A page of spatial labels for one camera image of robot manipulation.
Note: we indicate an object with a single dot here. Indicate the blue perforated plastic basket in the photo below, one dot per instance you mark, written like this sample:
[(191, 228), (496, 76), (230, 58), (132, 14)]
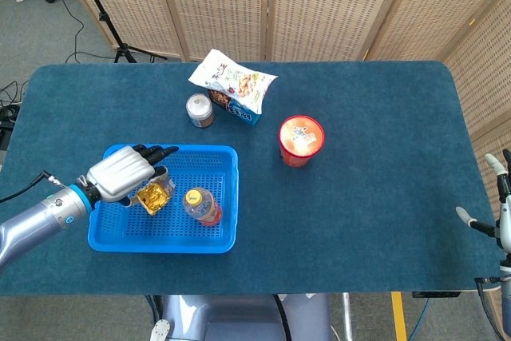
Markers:
[(167, 237)]

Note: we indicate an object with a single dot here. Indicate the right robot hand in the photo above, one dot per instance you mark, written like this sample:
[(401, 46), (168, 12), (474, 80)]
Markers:
[(504, 217)]

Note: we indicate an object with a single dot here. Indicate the black tripod stand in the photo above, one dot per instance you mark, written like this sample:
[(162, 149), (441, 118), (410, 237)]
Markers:
[(112, 29)]

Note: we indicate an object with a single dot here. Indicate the yellow snack packet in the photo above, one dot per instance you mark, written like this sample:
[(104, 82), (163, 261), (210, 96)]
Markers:
[(153, 197)]

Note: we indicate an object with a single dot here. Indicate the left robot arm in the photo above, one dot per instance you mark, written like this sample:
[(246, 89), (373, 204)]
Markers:
[(36, 225)]

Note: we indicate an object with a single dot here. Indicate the grey robot torso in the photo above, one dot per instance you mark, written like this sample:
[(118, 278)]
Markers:
[(239, 317)]

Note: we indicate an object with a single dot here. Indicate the orange instant noodle cup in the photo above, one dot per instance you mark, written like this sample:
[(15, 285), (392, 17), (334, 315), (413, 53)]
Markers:
[(301, 141)]

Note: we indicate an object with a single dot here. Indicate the orange drink bottle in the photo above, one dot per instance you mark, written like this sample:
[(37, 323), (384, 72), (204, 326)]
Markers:
[(201, 207)]

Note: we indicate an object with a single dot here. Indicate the wicker folding screen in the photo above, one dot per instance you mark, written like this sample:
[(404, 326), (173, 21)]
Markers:
[(319, 5)]

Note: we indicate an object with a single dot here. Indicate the blue chocolate cookie box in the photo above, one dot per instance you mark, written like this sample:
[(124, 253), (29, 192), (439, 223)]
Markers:
[(243, 115)]

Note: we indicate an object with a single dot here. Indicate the black box under table edge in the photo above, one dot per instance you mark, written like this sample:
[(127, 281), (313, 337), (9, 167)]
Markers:
[(435, 294)]

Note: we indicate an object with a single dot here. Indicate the teal table cloth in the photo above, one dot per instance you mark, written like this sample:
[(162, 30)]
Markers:
[(359, 217)]

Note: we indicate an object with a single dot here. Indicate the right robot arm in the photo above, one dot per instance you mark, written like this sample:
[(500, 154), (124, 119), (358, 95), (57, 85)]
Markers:
[(506, 305)]

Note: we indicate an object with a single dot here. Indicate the white snack bag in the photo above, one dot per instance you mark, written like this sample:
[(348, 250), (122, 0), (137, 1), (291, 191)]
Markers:
[(235, 77)]

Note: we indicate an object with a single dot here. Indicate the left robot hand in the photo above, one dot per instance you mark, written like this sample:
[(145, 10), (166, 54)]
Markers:
[(120, 175)]

